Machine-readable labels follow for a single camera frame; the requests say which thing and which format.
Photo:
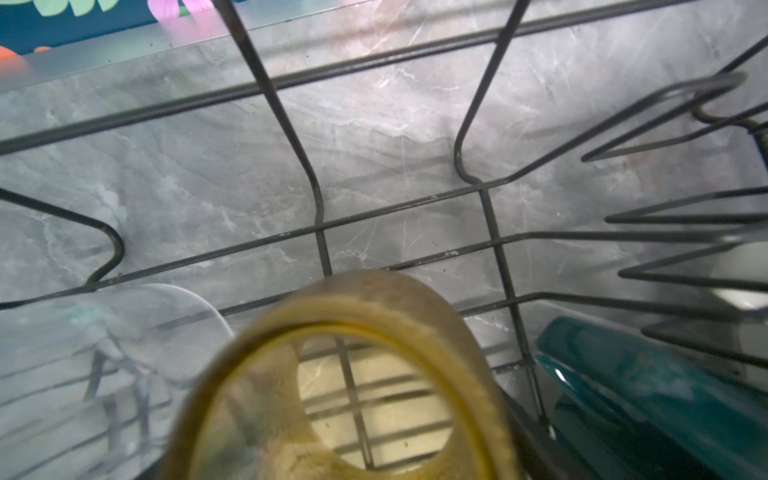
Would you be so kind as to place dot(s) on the white faceted mug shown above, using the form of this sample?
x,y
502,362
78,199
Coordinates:
x,y
746,262

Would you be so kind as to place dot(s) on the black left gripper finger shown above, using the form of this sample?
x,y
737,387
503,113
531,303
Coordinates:
x,y
540,455

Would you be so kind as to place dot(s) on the black wire dish rack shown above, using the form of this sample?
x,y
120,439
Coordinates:
x,y
526,160

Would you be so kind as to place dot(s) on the clear glass cup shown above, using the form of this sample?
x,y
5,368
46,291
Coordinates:
x,y
91,384

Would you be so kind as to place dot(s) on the green mug cream interior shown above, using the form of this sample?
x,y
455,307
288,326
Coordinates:
x,y
628,382

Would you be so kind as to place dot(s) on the olive green glass cup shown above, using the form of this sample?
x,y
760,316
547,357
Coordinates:
x,y
363,375

